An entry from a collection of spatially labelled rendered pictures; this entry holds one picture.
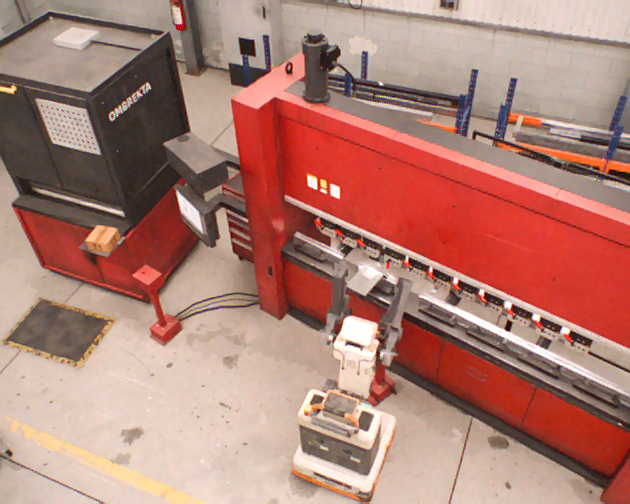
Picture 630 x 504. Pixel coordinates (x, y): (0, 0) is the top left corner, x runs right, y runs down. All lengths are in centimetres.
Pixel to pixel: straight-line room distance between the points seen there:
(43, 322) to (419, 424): 365
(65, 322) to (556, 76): 624
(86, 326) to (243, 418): 187
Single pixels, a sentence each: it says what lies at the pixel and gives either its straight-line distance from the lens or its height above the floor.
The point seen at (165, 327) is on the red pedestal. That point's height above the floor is 13.
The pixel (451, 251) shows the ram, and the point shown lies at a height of 157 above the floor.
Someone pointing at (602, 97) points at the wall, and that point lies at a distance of 837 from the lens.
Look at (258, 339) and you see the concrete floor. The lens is 573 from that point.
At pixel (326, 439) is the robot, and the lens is 441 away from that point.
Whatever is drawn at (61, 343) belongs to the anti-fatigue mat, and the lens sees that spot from 619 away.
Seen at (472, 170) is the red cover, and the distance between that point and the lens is 380.
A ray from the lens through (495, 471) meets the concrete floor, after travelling 516.
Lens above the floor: 451
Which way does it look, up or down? 45 degrees down
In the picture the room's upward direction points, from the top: 2 degrees counter-clockwise
